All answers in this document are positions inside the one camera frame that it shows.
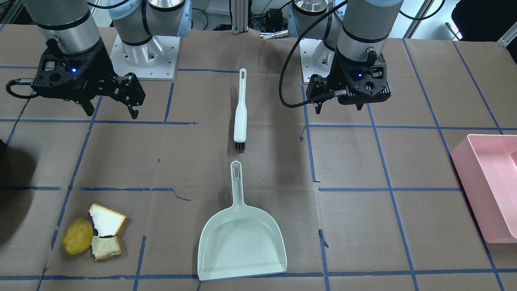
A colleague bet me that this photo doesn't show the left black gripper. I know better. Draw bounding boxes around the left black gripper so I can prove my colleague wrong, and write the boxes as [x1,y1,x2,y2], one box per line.
[305,48,393,114]

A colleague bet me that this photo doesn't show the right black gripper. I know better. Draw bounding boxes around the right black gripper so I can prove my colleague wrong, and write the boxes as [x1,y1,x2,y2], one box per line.
[31,38,146,120]

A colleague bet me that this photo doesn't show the white hand brush black bristles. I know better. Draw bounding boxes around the white hand brush black bristles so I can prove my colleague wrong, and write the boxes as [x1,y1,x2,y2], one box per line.
[234,68,247,153]

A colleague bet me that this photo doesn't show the large bread slice piece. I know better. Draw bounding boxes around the large bread slice piece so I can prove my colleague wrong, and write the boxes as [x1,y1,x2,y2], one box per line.
[89,203,128,237]

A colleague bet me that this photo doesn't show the yellow potato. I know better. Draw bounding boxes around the yellow potato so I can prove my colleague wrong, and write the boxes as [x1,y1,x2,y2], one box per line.
[62,219,93,255]

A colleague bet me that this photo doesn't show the small bread slice piece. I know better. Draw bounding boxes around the small bread slice piece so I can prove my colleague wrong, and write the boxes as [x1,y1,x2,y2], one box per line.
[91,236,122,261]

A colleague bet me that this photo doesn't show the pale green dustpan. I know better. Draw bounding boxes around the pale green dustpan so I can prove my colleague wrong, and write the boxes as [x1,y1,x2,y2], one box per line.
[197,160,288,282]

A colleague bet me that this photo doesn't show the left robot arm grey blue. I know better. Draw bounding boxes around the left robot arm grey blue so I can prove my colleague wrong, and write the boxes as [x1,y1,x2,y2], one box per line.
[279,0,403,114]

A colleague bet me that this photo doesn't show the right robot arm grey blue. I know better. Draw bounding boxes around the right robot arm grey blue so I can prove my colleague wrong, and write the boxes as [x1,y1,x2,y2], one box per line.
[6,0,192,119]

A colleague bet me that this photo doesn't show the pink plastic bin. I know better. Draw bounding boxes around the pink plastic bin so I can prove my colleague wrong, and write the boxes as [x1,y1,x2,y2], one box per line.
[451,134,517,243]

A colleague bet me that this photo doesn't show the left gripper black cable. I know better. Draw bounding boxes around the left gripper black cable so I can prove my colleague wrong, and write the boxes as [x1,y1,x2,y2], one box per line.
[280,0,348,108]

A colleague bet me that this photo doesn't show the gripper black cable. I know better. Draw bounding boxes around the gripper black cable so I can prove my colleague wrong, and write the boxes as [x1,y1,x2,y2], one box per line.
[6,79,41,100]
[280,0,348,108]

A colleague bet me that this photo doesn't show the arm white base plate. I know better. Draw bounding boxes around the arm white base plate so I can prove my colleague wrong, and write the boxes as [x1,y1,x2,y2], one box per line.
[110,36,181,81]
[299,39,334,85]

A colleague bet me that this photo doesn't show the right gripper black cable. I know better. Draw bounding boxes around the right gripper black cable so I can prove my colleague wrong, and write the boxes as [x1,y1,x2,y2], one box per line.
[6,79,41,100]

